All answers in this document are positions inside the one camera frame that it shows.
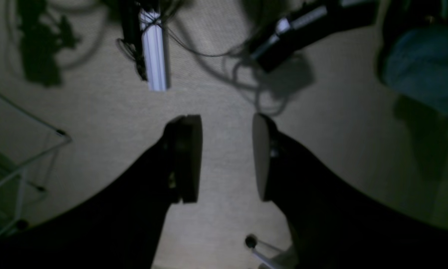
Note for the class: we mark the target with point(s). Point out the small black knob stand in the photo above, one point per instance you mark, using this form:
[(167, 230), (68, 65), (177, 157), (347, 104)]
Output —
[(271, 257)]

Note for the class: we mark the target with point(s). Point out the blue cloth bundle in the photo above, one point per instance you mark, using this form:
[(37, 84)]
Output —
[(416, 66)]

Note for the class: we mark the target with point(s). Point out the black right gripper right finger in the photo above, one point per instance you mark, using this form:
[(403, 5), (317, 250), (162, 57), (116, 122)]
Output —
[(332, 224)]

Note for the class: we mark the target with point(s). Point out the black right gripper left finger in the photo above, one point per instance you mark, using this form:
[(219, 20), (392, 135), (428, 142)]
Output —
[(120, 227)]

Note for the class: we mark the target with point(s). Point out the grey metal wire frame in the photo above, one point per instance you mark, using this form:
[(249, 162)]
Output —
[(29, 147)]

